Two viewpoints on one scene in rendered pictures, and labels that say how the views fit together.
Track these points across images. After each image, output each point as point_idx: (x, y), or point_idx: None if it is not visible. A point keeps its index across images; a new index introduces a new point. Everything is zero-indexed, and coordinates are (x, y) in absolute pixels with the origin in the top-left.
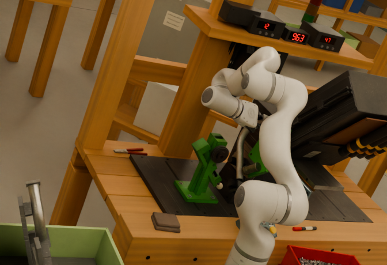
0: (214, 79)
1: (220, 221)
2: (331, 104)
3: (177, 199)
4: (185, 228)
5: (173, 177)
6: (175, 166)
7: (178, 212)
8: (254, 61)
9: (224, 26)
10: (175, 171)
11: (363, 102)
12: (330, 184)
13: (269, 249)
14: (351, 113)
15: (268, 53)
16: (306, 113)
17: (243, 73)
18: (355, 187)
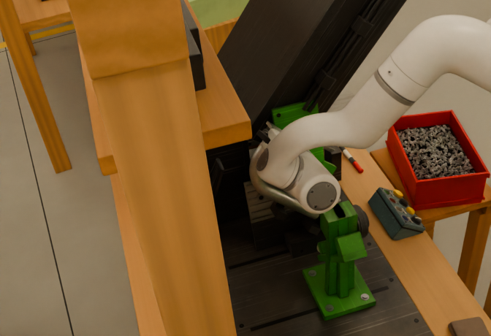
0: (283, 172)
1: (401, 260)
2: (375, 12)
3: (376, 318)
4: (459, 311)
5: (302, 320)
6: (260, 314)
7: (417, 319)
8: (450, 64)
9: (209, 97)
10: (279, 315)
11: None
12: (347, 94)
13: None
14: None
15: (473, 28)
16: (334, 59)
17: (414, 99)
18: None
